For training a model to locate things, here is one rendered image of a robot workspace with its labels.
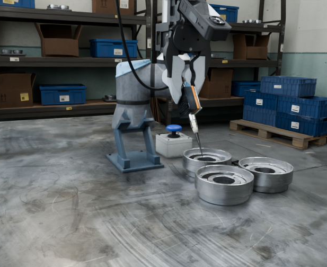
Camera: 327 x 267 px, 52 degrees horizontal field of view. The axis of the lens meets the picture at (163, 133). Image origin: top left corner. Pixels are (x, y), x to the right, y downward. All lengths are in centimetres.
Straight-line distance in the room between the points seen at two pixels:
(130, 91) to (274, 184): 62
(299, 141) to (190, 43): 364
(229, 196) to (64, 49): 359
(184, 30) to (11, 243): 44
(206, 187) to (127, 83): 61
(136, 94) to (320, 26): 454
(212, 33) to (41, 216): 40
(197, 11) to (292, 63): 517
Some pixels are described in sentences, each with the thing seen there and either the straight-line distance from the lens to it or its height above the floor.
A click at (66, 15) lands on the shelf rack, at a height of 145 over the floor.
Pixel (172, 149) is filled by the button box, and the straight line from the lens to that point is 83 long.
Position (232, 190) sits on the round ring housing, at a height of 83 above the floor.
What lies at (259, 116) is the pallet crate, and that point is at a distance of 482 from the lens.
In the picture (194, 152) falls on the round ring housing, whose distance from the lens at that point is 77.
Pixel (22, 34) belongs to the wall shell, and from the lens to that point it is 455.
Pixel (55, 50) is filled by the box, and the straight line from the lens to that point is 403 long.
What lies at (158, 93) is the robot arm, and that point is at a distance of 112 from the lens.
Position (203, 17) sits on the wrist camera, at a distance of 58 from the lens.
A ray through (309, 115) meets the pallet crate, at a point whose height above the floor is 38.
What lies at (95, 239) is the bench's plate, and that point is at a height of 80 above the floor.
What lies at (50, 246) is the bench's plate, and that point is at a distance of 49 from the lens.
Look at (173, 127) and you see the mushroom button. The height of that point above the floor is 87.
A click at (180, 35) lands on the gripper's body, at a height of 108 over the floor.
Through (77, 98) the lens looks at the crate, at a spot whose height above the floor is 52.
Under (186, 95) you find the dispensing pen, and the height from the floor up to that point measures 98.
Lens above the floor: 105
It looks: 13 degrees down
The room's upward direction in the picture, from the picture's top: 1 degrees clockwise
